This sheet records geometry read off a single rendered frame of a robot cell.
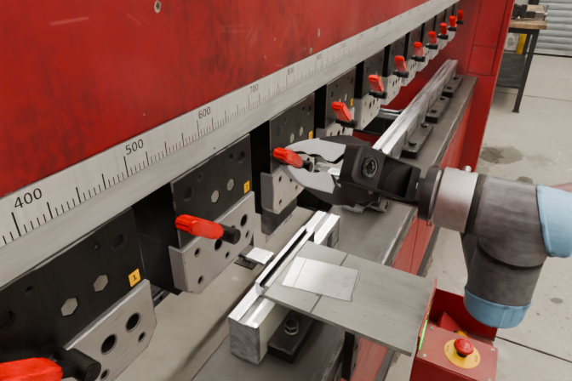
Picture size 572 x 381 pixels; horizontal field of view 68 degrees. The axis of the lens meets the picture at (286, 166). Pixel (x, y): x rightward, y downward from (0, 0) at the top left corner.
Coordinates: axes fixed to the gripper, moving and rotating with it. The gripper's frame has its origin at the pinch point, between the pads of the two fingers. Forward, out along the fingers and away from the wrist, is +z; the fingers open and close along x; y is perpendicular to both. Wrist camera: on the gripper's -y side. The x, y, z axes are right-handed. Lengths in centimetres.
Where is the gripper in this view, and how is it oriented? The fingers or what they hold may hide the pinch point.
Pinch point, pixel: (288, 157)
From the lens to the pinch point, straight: 60.2
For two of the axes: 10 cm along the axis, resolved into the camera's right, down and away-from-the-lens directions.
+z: -8.8, -2.1, 4.2
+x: 2.8, -9.5, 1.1
